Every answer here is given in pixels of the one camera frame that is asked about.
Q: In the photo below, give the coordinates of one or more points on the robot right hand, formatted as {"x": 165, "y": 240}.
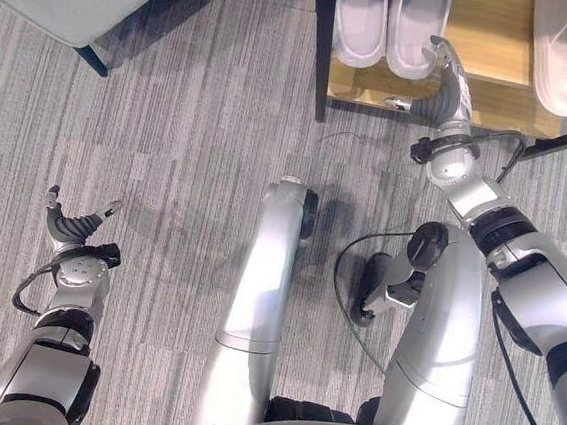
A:
{"x": 445, "y": 96}

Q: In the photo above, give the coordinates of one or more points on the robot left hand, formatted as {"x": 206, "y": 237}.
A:
{"x": 70, "y": 226}

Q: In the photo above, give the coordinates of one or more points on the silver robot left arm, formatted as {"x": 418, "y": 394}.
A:
{"x": 51, "y": 331}

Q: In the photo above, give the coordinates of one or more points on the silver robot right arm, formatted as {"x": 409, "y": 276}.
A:
{"x": 513, "y": 275}

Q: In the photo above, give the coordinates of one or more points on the lavender slipper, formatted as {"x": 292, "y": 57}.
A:
{"x": 415, "y": 32}
{"x": 359, "y": 21}

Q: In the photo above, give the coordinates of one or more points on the silver robot left leg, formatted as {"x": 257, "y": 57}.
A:
{"x": 261, "y": 291}

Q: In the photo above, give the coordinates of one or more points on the wooden shoe rack black frame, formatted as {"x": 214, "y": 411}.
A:
{"x": 425, "y": 93}

